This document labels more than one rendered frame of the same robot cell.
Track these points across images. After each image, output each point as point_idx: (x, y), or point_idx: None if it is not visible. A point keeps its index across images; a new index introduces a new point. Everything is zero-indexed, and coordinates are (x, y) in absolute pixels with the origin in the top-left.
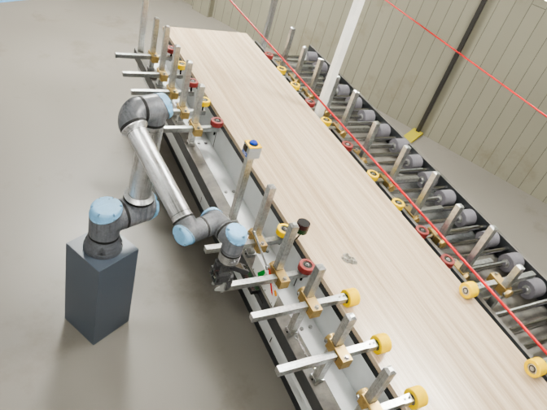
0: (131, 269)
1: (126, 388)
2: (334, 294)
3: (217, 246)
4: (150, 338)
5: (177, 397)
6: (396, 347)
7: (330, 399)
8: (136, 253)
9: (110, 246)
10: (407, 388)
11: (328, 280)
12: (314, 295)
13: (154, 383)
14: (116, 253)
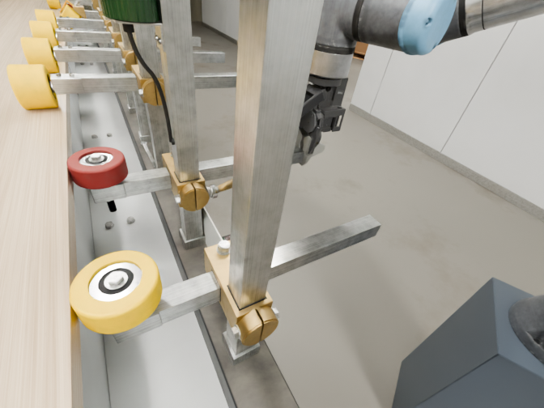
0: (463, 363)
1: (335, 312)
2: (63, 117)
3: (350, 225)
4: (342, 393)
5: (279, 310)
6: (0, 70)
7: (138, 126)
8: (490, 352)
9: (539, 299)
10: (53, 32)
11: (53, 136)
12: (136, 74)
13: (309, 322)
14: (515, 314)
